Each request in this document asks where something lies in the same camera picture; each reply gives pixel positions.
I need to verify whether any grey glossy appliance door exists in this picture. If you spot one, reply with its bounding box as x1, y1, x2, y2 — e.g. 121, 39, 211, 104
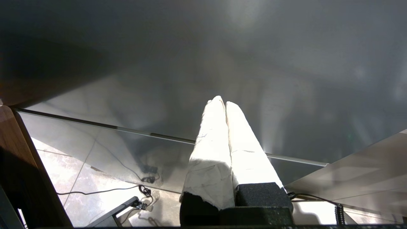
0, 0, 407, 166

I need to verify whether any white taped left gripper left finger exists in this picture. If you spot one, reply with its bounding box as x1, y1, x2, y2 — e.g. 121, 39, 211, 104
180, 95, 236, 227

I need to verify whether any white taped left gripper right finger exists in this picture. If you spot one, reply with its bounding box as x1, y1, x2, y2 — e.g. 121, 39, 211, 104
226, 101, 293, 211

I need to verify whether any black metal stand leg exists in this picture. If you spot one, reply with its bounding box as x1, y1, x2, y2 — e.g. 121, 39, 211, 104
87, 196, 141, 227

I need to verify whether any thin black floor cable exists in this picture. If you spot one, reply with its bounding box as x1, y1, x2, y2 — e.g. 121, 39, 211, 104
57, 184, 154, 211

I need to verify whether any coiled black cable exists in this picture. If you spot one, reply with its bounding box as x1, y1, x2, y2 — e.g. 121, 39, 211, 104
288, 192, 346, 226

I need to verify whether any brown wooden furniture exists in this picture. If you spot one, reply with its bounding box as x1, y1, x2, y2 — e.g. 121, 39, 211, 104
0, 102, 74, 228

